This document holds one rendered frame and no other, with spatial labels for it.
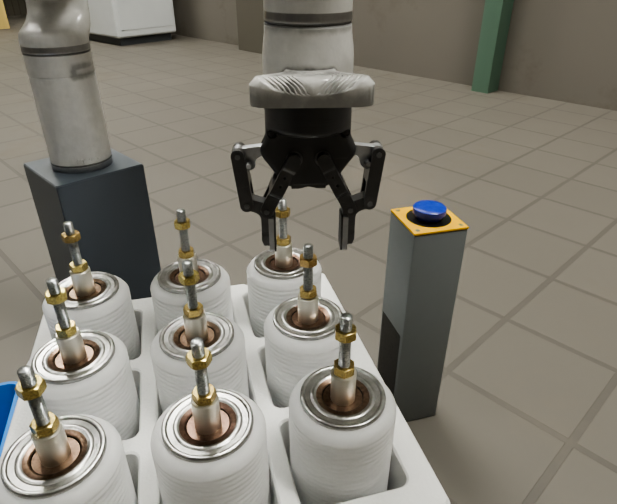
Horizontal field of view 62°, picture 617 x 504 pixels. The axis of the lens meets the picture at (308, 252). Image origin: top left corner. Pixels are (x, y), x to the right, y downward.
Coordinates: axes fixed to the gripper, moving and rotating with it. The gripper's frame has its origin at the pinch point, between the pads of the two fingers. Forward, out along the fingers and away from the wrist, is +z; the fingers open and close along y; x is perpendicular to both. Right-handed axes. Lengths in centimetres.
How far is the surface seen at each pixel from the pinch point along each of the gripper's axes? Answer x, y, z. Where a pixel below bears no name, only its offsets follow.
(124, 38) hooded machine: -387, 123, 31
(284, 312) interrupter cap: -0.7, 2.5, 9.8
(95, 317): -2.3, 23.4, 10.9
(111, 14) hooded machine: -382, 128, 13
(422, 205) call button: -11.1, -14.3, 2.2
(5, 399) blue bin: -4.9, 38.6, 25.5
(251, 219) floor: -75, 11, 35
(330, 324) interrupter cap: 1.7, -2.3, 9.8
